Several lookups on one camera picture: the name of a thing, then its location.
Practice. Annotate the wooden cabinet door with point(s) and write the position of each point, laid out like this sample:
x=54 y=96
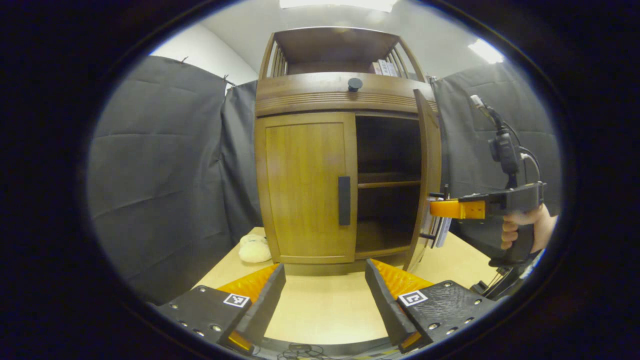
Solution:
x=430 y=150
x=305 y=190

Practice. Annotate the black round knob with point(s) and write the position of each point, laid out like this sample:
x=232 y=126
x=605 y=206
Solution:
x=355 y=84

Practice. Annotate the white paperback book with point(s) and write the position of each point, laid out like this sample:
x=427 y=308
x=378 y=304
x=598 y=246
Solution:
x=445 y=234

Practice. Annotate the wooden cabinet shelf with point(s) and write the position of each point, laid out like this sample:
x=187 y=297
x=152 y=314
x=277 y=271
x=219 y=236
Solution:
x=385 y=183

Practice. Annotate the grey book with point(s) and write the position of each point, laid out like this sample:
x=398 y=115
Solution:
x=392 y=69

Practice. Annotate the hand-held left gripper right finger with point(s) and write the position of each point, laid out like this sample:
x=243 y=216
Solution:
x=382 y=305

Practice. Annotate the cream plush toy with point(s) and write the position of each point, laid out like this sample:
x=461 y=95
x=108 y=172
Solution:
x=255 y=250

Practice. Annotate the small ceiling light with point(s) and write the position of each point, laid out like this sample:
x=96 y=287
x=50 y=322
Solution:
x=485 y=51

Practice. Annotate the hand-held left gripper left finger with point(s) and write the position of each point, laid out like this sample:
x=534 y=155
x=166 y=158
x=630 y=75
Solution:
x=267 y=305

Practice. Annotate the pale pink book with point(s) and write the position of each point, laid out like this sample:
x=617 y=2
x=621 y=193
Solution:
x=376 y=69

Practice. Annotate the wooden double-door shoe cabinet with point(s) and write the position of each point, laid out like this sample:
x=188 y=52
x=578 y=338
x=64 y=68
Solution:
x=310 y=90

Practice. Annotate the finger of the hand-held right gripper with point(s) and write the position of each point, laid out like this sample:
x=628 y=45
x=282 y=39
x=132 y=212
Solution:
x=450 y=209

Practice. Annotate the large ceiling light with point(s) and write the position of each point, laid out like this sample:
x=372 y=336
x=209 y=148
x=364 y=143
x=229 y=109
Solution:
x=340 y=4

